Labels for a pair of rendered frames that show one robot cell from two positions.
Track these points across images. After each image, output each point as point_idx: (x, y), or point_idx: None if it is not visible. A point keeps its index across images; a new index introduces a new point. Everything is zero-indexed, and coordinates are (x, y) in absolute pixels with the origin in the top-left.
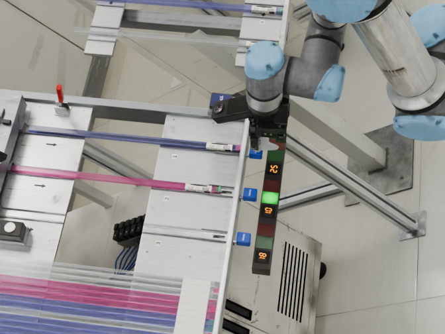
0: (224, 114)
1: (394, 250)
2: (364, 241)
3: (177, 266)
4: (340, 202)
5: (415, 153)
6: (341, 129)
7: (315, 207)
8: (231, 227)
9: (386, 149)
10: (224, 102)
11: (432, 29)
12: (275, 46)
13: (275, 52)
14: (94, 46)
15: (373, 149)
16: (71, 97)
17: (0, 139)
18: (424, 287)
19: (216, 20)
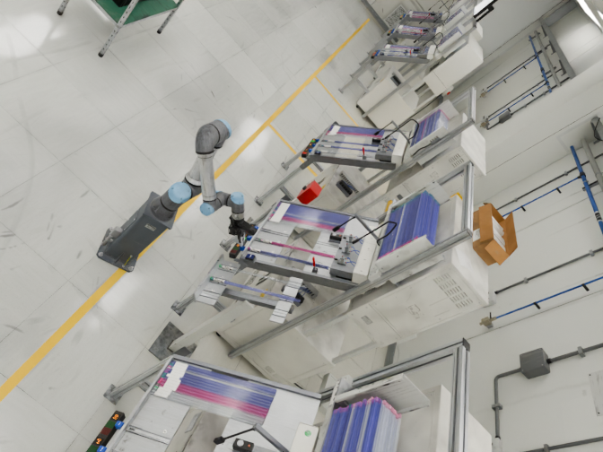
0: (252, 226)
1: (189, 308)
2: (197, 323)
3: (280, 226)
4: (197, 351)
5: (158, 334)
6: (190, 331)
7: (208, 361)
8: (259, 228)
9: (168, 348)
10: (251, 230)
11: (181, 184)
12: (232, 195)
13: (233, 194)
14: (298, 281)
15: (176, 341)
16: (310, 273)
17: (338, 255)
18: (187, 284)
19: (240, 294)
